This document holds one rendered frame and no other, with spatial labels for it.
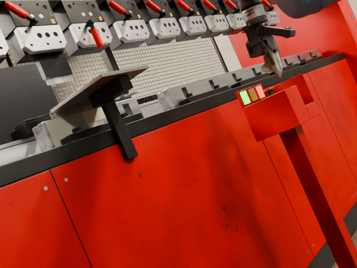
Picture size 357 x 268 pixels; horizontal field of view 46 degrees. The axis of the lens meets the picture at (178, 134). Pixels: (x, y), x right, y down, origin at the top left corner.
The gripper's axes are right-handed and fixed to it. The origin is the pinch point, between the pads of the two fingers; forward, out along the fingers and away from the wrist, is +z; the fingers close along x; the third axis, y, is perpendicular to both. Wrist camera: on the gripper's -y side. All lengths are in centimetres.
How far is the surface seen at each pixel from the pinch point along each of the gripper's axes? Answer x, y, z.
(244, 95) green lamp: 11.5, 9.9, 2.8
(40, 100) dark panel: 25, 96, -25
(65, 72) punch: 50, 46, -23
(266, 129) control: 15.1, 4.4, 15.5
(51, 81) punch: 55, 47, -21
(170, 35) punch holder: -5, 41, -30
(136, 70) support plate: 49, 19, -14
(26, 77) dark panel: 27, 97, -36
